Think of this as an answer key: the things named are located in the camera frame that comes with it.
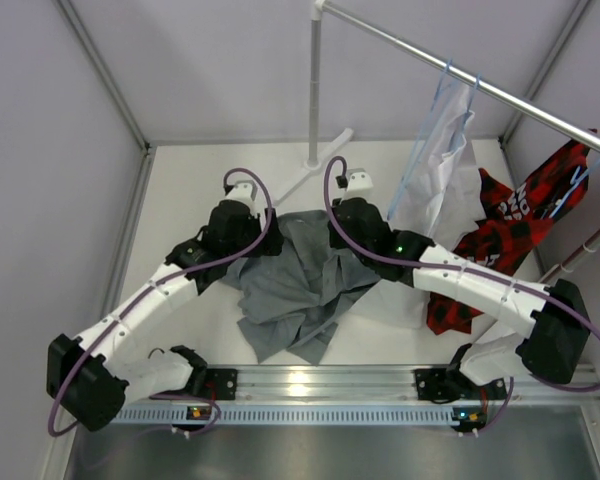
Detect grey button shirt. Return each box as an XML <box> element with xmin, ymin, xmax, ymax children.
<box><xmin>222</xmin><ymin>210</ymin><xmax>380</xmax><ymax>365</ymax></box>

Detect light blue hanger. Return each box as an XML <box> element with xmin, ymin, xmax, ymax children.
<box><xmin>387</xmin><ymin>58</ymin><xmax>453</xmax><ymax>220</ymax></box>

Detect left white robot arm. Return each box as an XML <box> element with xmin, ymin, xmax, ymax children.
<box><xmin>46</xmin><ymin>198</ymin><xmax>283</xmax><ymax>437</ymax></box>

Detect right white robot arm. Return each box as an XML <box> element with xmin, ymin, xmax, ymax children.
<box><xmin>325</xmin><ymin>197</ymin><xmax>590</xmax><ymax>397</ymax></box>

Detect white hanging shirt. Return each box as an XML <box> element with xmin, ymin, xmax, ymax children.
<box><xmin>351</xmin><ymin>81</ymin><xmax>486</xmax><ymax>329</ymax></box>

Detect blue hanger under white shirt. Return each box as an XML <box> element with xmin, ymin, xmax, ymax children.
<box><xmin>465</xmin><ymin>74</ymin><xmax>482</xmax><ymax>121</ymax></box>

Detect red black plaid shirt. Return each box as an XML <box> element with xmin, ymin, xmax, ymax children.
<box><xmin>425</xmin><ymin>139</ymin><xmax>592</xmax><ymax>337</ymax></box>

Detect blue hanger under red shirt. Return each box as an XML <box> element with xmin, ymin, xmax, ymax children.
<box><xmin>548</xmin><ymin>157</ymin><xmax>600</xmax><ymax>219</ymax></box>

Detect white rack foot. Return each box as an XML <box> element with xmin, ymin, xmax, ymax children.
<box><xmin>272</xmin><ymin>128</ymin><xmax>354</xmax><ymax>207</ymax></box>

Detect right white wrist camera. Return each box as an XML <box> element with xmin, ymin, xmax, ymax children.
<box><xmin>336</xmin><ymin>169</ymin><xmax>373</xmax><ymax>201</ymax></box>

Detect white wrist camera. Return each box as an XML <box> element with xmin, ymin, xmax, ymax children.
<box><xmin>225</xmin><ymin>180</ymin><xmax>258</xmax><ymax>215</ymax></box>
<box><xmin>336</xmin><ymin>169</ymin><xmax>373</xmax><ymax>201</ymax></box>

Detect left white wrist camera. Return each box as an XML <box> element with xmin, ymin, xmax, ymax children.
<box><xmin>225</xmin><ymin>180</ymin><xmax>258</xmax><ymax>215</ymax></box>

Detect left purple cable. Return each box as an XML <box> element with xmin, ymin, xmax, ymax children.
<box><xmin>47</xmin><ymin>167</ymin><xmax>275</xmax><ymax>439</ymax></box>

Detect purple cable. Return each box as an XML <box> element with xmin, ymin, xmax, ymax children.
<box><xmin>324</xmin><ymin>156</ymin><xmax>600</xmax><ymax>441</ymax></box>
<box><xmin>47</xmin><ymin>167</ymin><xmax>275</xmax><ymax>439</ymax></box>

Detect white rack upright post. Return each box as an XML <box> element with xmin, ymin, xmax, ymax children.
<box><xmin>306</xmin><ymin>1</ymin><xmax>323</xmax><ymax>170</ymax></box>

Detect aluminium mounting rail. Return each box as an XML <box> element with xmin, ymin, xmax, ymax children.
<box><xmin>219</xmin><ymin>365</ymin><xmax>600</xmax><ymax>405</ymax></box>

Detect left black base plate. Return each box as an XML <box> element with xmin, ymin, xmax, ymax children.
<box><xmin>199</xmin><ymin>368</ymin><xmax>238</xmax><ymax>401</ymax></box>

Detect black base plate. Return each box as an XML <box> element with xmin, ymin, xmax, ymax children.
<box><xmin>199</xmin><ymin>368</ymin><xmax>238</xmax><ymax>401</ymax></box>
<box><xmin>414</xmin><ymin>367</ymin><xmax>459</xmax><ymax>404</ymax></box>

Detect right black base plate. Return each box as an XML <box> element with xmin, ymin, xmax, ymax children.
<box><xmin>414</xmin><ymin>367</ymin><xmax>459</xmax><ymax>404</ymax></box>

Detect slotted grey cable duct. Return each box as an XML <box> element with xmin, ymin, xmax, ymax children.
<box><xmin>113</xmin><ymin>402</ymin><xmax>464</xmax><ymax>426</ymax></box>

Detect silver clothes rack rail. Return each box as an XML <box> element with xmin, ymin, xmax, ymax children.
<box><xmin>314</xmin><ymin>1</ymin><xmax>600</xmax><ymax>153</ymax></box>

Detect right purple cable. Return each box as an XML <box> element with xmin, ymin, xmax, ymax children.
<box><xmin>324</xmin><ymin>156</ymin><xmax>600</xmax><ymax>441</ymax></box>

